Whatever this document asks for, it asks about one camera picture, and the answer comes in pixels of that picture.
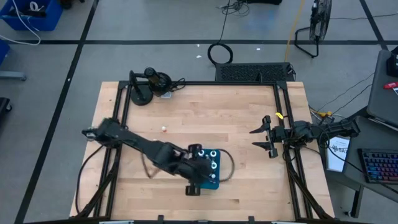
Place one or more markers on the black computer keyboard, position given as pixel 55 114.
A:
pixel 379 165

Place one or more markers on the red marker pen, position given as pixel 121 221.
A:
pixel 391 85

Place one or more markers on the small orange food coloring bottle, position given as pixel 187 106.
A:
pixel 163 127

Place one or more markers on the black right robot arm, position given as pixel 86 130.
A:
pixel 335 127

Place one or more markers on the black computer case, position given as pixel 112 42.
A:
pixel 252 72

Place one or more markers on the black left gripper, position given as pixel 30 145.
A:
pixel 194 169

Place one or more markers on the blue plastic crate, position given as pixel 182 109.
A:
pixel 3 53
pixel 46 21

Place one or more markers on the black aluminium rig frame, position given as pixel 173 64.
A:
pixel 199 83

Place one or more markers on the dark grey desk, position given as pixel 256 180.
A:
pixel 381 102

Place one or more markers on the black desktop device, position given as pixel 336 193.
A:
pixel 393 62

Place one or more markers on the large green food coloring bottle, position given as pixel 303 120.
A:
pixel 212 176

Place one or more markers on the black floor fan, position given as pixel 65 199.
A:
pixel 320 18

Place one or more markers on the grey metal foot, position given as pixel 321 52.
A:
pixel 12 76

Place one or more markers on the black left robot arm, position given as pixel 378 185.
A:
pixel 140 144

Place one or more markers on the white paper tag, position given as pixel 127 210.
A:
pixel 166 95

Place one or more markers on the white printed paper sheet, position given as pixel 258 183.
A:
pixel 337 155

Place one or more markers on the yellow tape tag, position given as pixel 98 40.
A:
pixel 279 115

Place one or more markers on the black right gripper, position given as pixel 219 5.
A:
pixel 280 133

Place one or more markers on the blue translucent plastic bin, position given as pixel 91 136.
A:
pixel 209 186

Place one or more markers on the black gooseneck desk lamp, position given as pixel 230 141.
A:
pixel 142 96

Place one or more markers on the grey keyboard desk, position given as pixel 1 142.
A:
pixel 373 137

